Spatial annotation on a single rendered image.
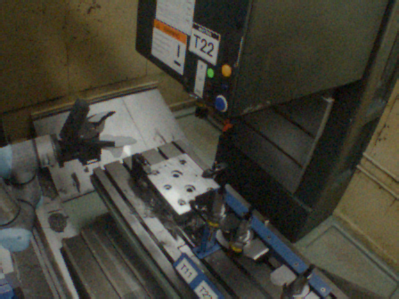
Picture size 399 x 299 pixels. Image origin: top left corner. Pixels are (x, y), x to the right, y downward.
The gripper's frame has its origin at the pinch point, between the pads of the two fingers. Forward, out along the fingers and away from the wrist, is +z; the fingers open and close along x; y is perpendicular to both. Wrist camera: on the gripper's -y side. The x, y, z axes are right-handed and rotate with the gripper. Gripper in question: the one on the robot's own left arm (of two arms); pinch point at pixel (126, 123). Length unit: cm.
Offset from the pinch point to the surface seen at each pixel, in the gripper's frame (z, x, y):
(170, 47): 12.8, -2.5, -18.3
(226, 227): 18.2, 26.2, 23.4
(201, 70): 13.6, 10.9, -17.4
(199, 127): 96, -93, 87
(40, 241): -32, -24, 65
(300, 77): 37.4, 20.5, -17.2
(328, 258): 94, 37, 87
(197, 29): 13.4, 7.4, -26.3
